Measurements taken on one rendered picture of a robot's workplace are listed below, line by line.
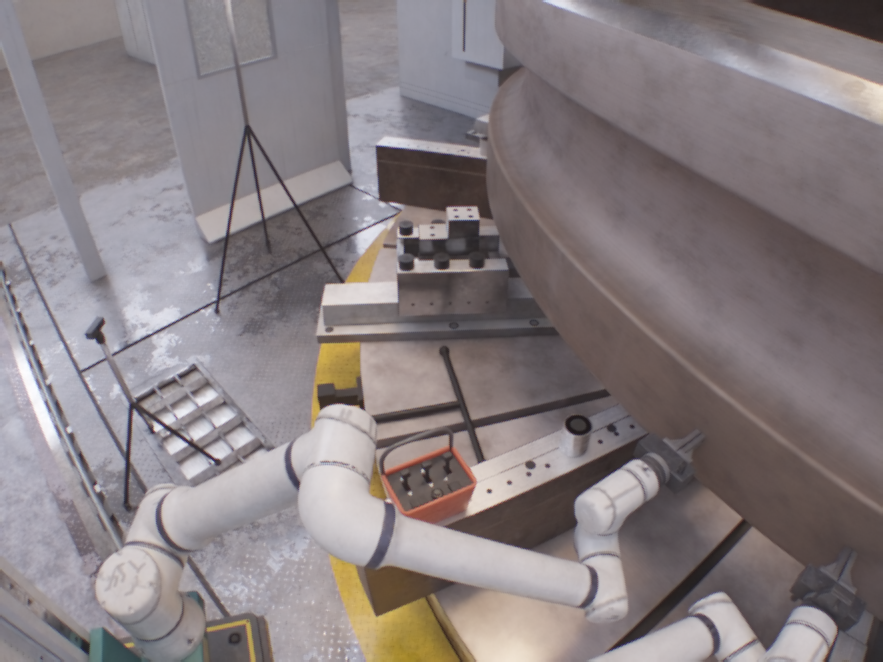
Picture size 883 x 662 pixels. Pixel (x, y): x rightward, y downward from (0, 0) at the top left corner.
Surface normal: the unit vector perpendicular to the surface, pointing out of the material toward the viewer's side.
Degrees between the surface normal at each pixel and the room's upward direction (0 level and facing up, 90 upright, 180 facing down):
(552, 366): 0
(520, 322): 0
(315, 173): 37
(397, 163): 90
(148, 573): 8
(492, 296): 90
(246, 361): 0
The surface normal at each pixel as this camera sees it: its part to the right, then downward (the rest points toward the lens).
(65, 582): 0.00, -0.76
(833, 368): -0.79, 0.21
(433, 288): 0.06, 0.64
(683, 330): -0.37, -0.57
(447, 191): -0.33, 0.61
